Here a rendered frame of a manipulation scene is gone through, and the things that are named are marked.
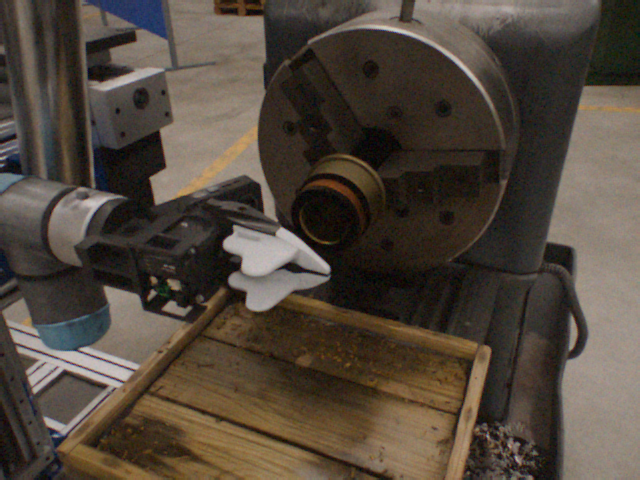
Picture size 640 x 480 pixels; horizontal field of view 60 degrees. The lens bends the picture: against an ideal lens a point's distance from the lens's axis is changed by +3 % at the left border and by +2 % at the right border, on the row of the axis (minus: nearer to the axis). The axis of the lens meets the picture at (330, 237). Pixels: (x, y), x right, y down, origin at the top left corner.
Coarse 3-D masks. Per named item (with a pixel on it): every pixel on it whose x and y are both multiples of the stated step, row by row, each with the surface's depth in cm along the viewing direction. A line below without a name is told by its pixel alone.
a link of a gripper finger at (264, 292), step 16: (240, 272) 49; (272, 272) 48; (288, 272) 47; (304, 272) 47; (240, 288) 47; (256, 288) 47; (272, 288) 47; (288, 288) 47; (304, 288) 47; (256, 304) 45; (272, 304) 45
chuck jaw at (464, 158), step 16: (400, 160) 60; (416, 160) 60; (432, 160) 59; (448, 160) 59; (464, 160) 58; (480, 160) 57; (496, 160) 60; (384, 176) 57; (400, 176) 57; (416, 176) 58; (432, 176) 57; (448, 176) 58; (464, 176) 58; (480, 176) 57; (496, 176) 61; (400, 192) 57; (416, 192) 59; (432, 192) 58; (448, 192) 59; (464, 192) 59; (480, 192) 58; (400, 208) 58
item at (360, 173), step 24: (312, 168) 59; (336, 168) 55; (360, 168) 56; (312, 192) 53; (336, 192) 52; (360, 192) 54; (384, 192) 57; (312, 216) 58; (336, 216) 60; (360, 216) 53; (312, 240) 56; (336, 240) 56
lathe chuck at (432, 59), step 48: (336, 48) 61; (384, 48) 58; (432, 48) 57; (384, 96) 61; (432, 96) 59; (480, 96) 57; (288, 144) 69; (432, 144) 62; (480, 144) 59; (288, 192) 73; (384, 240) 71; (432, 240) 68
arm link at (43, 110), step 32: (0, 0) 55; (32, 0) 54; (64, 0) 56; (32, 32) 56; (64, 32) 57; (32, 64) 57; (64, 64) 58; (32, 96) 58; (64, 96) 59; (32, 128) 60; (64, 128) 61; (32, 160) 62; (64, 160) 62
